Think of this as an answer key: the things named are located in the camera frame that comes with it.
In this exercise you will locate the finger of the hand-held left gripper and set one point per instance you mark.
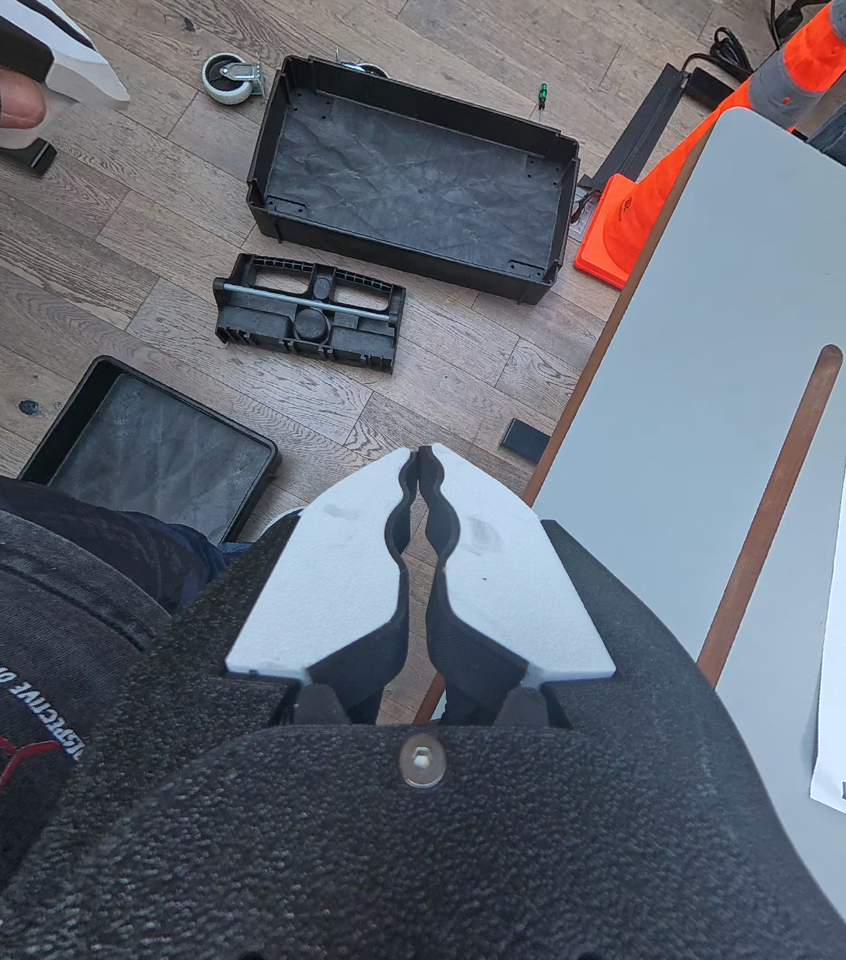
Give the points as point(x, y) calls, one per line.
point(74, 26)
point(85, 75)

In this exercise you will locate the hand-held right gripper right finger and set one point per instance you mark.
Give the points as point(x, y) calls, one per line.
point(513, 600)

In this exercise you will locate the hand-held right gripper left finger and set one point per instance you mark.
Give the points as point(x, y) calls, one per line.
point(318, 592)

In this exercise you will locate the deep black plastic tray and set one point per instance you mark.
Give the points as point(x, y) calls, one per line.
point(408, 180)

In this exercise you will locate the grey desk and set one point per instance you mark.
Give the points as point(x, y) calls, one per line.
point(693, 337)

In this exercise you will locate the grey caster wheel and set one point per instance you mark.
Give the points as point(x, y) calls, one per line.
point(363, 70)
point(228, 79)

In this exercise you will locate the small black plastic plate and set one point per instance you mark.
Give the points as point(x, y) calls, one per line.
point(524, 439)

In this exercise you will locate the person's navy pants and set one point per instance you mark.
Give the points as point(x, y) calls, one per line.
point(115, 540)

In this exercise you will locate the shallow black plastic tray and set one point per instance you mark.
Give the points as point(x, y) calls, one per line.
point(153, 457)

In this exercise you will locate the floor power outlet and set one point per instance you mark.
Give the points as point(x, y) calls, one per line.
point(586, 217)

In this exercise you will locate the orange traffic cone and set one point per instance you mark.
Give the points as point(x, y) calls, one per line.
point(640, 217)

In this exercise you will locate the green screwdriver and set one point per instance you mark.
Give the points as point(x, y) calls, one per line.
point(541, 94)

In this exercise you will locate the black metal rail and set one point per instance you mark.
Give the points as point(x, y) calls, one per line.
point(644, 127)

